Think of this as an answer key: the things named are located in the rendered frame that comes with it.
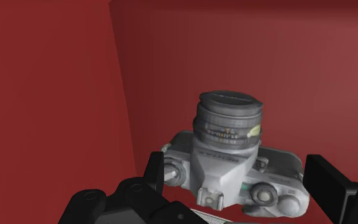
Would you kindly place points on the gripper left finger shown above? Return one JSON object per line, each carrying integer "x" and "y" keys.
{"x": 141, "y": 195}

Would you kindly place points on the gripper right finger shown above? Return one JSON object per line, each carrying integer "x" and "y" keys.
{"x": 336, "y": 186}

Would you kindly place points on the silver film camera black lens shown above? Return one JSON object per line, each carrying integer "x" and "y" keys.
{"x": 225, "y": 161}

